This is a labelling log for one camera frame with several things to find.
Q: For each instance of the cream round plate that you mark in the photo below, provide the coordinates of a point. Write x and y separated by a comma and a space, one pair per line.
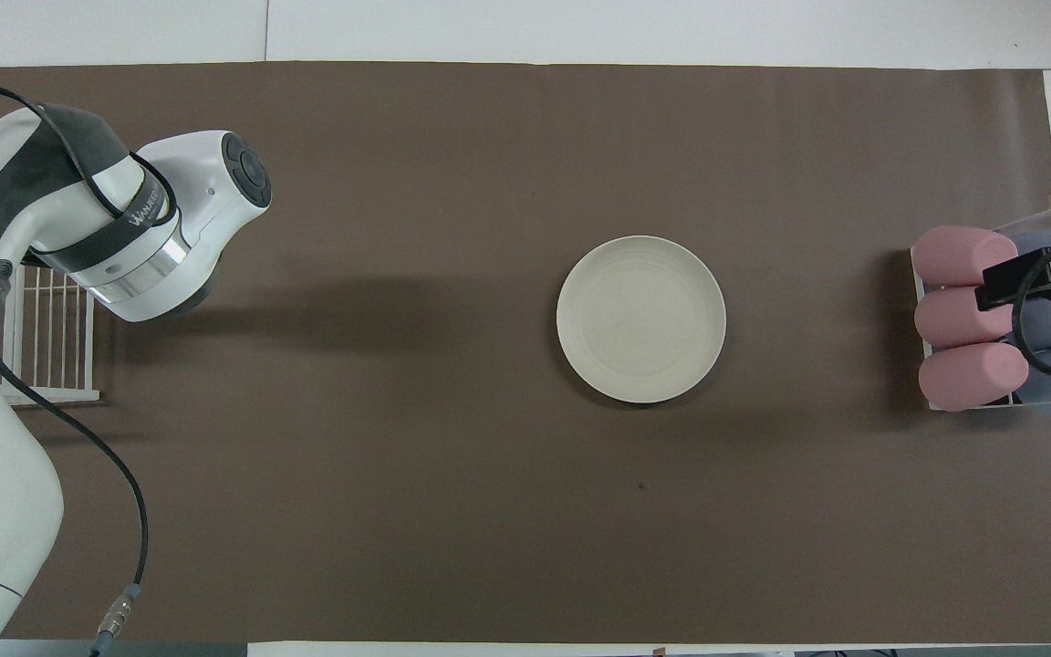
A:
640, 319

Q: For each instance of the pink plastic cup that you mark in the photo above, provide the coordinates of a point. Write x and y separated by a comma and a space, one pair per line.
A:
954, 255
972, 376
950, 319

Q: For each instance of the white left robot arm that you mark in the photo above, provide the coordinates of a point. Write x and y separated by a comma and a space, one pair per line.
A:
197, 182

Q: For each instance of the brown table mat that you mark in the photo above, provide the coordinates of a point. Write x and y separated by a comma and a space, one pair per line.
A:
398, 456

